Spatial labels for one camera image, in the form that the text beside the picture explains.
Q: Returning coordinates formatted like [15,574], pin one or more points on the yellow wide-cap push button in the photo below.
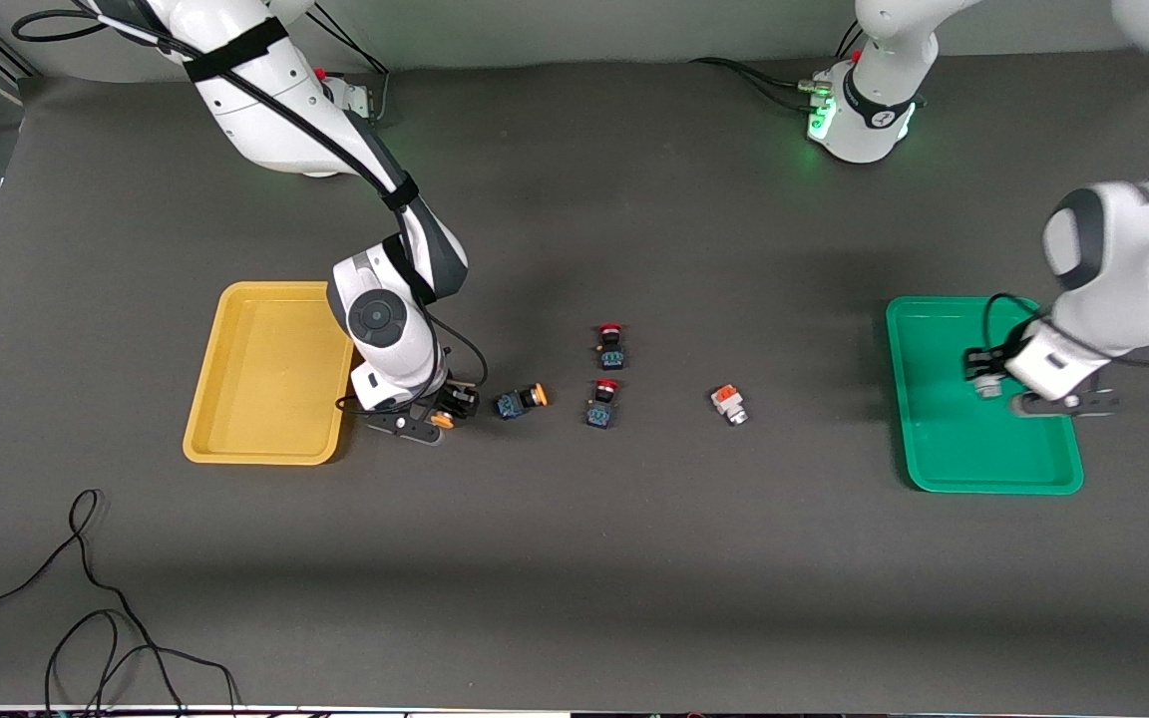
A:
[443,420]

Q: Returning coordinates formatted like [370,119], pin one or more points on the red push button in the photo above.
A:
[601,411]
[611,351]

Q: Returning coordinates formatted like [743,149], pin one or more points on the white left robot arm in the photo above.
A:
[1133,259]

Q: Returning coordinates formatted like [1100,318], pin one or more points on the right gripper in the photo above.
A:
[458,401]

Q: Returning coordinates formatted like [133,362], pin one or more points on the orange square push button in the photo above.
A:
[727,401]

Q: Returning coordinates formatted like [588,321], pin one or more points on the green square push button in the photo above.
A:
[985,388]

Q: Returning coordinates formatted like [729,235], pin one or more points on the green plastic tray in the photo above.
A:
[954,449]

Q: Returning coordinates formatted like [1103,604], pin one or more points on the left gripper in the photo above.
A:
[979,361]

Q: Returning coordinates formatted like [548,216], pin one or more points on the yellow plastic tray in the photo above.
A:
[270,374]

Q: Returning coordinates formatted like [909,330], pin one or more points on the yellow small-cap push button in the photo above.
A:
[515,404]

